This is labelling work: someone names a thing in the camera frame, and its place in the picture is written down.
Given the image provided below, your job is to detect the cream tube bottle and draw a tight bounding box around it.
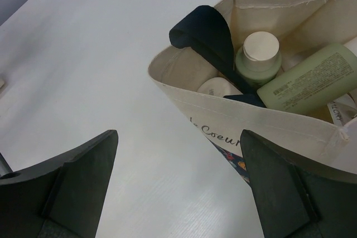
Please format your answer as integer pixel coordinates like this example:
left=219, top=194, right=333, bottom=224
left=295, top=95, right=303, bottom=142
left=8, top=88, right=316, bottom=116
left=197, top=77, right=243, bottom=97

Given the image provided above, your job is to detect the pale bottle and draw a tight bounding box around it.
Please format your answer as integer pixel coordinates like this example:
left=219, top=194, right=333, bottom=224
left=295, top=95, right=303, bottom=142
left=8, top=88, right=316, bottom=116
left=257, top=38, right=356, bottom=115

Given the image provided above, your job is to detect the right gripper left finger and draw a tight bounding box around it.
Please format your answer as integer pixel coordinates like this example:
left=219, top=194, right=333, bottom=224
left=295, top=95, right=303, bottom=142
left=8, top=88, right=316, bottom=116
left=1, top=130, right=119, bottom=237

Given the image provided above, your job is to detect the beige canvas tote bag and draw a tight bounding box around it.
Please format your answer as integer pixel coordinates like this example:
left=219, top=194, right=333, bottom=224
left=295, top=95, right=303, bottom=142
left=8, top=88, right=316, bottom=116
left=148, top=0, right=356, bottom=179

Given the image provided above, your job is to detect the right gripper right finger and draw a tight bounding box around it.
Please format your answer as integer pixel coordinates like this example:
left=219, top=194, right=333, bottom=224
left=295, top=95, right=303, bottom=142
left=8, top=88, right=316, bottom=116
left=240, top=130, right=356, bottom=237

